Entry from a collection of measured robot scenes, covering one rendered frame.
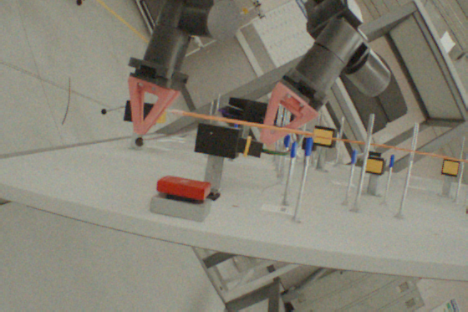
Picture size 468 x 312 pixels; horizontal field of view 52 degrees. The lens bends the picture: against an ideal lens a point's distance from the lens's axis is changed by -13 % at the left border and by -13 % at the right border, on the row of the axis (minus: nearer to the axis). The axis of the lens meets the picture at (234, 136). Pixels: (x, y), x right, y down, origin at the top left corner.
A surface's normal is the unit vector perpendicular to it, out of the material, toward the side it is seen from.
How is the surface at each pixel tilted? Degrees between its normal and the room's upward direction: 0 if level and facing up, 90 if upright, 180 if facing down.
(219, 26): 58
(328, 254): 90
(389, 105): 90
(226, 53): 90
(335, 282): 89
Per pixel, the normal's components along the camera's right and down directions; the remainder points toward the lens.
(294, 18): -0.16, -0.10
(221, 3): 0.67, 0.27
